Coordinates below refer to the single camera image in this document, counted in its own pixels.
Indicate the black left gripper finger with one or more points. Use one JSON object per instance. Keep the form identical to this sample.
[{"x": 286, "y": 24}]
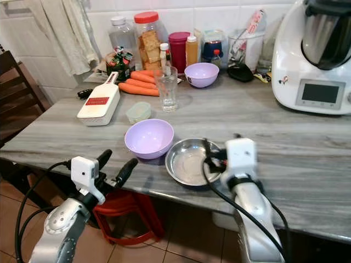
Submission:
[
  {"x": 105, "y": 158},
  {"x": 125, "y": 171}
]

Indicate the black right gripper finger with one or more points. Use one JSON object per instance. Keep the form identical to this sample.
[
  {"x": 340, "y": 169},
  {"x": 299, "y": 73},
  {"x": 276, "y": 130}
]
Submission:
[
  {"x": 208, "y": 152},
  {"x": 238, "y": 136}
]

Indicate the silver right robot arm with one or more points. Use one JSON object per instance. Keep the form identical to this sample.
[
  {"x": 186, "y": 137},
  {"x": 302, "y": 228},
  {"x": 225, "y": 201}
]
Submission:
[{"x": 258, "y": 235}]

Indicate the round stainless steel plate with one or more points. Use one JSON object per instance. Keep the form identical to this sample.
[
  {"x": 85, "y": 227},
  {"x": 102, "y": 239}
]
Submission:
[{"x": 189, "y": 164}]

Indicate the red plastic stool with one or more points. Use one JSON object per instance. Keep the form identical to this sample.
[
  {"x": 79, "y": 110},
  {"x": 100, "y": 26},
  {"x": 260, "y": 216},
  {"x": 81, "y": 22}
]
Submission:
[{"x": 126, "y": 205}]

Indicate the large purple plastic bowl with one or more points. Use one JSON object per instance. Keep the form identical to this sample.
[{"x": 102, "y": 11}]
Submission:
[{"x": 148, "y": 139}]

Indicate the white grater with red label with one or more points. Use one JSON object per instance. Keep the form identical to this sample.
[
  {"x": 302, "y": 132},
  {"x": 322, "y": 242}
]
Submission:
[{"x": 97, "y": 104}]

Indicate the small container with green lid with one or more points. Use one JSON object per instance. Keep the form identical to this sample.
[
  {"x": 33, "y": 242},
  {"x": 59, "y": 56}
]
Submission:
[{"x": 138, "y": 112}]

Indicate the white box under table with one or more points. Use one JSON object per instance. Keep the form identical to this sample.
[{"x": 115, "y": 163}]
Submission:
[{"x": 225, "y": 220}]

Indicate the black pouch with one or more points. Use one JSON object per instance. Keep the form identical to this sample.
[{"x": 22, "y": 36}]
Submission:
[{"x": 240, "y": 73}]

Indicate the small yellow black packet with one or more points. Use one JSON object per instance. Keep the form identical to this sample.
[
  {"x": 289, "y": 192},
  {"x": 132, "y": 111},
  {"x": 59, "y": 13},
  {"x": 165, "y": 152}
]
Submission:
[{"x": 263, "y": 78}]

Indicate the small black key fob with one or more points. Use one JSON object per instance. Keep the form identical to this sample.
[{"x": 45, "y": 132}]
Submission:
[{"x": 85, "y": 93}]

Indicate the small purple plastic bowl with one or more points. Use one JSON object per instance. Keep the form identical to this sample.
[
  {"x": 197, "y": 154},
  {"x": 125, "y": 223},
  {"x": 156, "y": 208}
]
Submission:
[{"x": 202, "y": 75}]

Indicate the clear drinking glass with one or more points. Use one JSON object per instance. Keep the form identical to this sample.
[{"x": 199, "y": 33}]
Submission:
[{"x": 166, "y": 90}]

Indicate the orange carrot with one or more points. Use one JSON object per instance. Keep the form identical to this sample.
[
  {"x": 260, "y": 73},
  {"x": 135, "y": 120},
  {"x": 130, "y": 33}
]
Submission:
[
  {"x": 144, "y": 79},
  {"x": 149, "y": 73},
  {"x": 139, "y": 89}
]

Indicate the clear plastic container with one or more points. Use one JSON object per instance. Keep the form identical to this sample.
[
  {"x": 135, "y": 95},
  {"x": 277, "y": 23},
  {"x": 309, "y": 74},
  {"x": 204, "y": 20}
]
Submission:
[{"x": 249, "y": 55}]

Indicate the blue jar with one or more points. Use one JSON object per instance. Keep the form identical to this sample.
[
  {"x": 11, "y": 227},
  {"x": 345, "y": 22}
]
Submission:
[{"x": 214, "y": 52}]

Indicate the white kitchen food processor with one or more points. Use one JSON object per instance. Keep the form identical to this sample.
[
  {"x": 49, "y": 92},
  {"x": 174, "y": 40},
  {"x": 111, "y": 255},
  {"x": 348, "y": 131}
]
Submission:
[{"x": 288, "y": 55}]

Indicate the orange bottle with white cap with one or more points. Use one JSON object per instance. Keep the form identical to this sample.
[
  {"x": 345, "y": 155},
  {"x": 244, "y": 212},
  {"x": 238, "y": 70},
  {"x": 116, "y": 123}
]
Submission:
[{"x": 192, "y": 52}]

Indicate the dark green food packet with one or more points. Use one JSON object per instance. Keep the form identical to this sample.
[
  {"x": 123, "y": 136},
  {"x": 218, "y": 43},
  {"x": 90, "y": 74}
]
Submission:
[{"x": 119, "y": 63}]

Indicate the dark wooden chair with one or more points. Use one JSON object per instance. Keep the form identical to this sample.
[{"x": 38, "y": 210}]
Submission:
[{"x": 22, "y": 98}]

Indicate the maroon plastic canister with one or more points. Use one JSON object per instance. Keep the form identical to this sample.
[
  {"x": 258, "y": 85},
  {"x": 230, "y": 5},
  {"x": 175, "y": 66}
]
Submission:
[{"x": 179, "y": 52}]

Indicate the small bottle with white cap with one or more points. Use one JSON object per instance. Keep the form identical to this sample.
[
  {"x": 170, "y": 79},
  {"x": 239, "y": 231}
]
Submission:
[{"x": 164, "y": 55}]

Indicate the red and white packet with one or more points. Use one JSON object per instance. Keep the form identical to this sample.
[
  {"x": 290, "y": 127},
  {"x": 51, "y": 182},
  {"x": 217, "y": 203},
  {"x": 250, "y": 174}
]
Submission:
[{"x": 255, "y": 22}]

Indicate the cracker jar with red lid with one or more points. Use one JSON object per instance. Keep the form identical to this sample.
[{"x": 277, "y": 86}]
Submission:
[{"x": 151, "y": 46}]

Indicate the clear jar with white lid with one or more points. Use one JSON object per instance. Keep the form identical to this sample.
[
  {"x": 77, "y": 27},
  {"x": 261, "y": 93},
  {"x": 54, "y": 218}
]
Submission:
[{"x": 120, "y": 35}]

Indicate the white patterned hanging towel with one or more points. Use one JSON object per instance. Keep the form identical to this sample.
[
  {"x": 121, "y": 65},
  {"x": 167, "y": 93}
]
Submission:
[{"x": 88, "y": 33}]

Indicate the beige hanging towel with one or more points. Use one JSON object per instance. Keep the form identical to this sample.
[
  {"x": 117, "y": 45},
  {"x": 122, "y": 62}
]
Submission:
[{"x": 52, "y": 38}]

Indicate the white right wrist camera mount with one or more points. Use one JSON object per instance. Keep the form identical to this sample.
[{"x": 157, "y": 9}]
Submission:
[{"x": 241, "y": 156}]

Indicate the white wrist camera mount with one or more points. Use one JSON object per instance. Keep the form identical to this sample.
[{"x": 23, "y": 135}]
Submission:
[
  {"x": 241, "y": 156},
  {"x": 83, "y": 174}
]

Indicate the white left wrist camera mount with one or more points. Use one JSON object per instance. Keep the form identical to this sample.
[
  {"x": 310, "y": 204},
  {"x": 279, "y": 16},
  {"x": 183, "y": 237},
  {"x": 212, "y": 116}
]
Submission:
[{"x": 83, "y": 174}]

